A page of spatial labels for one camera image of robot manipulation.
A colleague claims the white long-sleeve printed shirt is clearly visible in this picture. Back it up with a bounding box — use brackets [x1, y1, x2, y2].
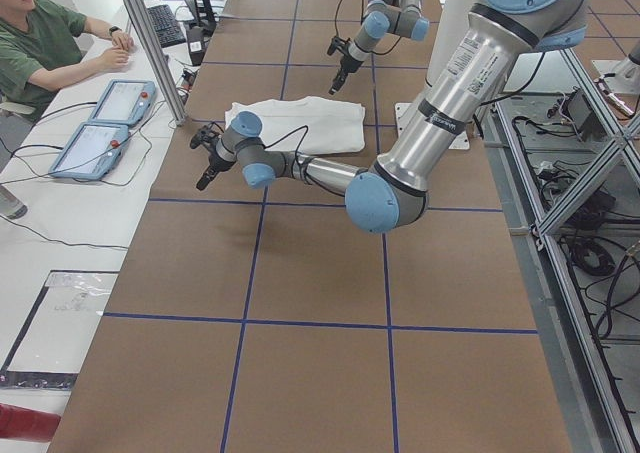
[225, 96, 365, 155]

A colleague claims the aluminium frame post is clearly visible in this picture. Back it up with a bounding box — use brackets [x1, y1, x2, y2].
[123, 0, 187, 126]

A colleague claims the aluminium side frame rail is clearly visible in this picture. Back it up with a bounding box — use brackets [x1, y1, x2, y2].
[492, 47, 640, 453]

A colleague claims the upper blue teach pendant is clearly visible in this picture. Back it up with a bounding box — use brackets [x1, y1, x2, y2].
[89, 79, 156, 126]

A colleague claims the black keyboard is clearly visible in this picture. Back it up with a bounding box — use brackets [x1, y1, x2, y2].
[147, 4, 186, 48]

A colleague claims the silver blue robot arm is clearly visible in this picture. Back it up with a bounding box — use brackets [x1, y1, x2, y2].
[191, 0, 588, 233]
[327, 0, 429, 95]

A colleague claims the clear plastic sheet mat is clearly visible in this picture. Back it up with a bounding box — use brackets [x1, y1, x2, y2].
[1, 270, 118, 391]

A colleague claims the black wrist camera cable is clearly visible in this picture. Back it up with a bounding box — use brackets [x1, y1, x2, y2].
[332, 0, 401, 57]

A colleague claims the lower blue teach pendant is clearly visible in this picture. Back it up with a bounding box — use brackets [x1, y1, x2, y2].
[48, 122, 130, 181]

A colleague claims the blue teach pendant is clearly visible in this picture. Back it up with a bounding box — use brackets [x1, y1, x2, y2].
[89, 79, 156, 126]
[48, 122, 130, 181]

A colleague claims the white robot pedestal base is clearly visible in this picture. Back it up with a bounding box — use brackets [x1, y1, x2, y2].
[397, 0, 476, 149]

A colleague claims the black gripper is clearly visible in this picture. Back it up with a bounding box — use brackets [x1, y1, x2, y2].
[327, 35, 363, 95]
[189, 126, 235, 190]

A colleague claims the person in green shirt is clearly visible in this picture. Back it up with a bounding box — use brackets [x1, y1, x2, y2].
[1, 0, 134, 123]

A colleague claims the red cylinder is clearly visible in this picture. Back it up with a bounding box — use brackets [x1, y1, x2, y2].
[1, 403, 61, 443]

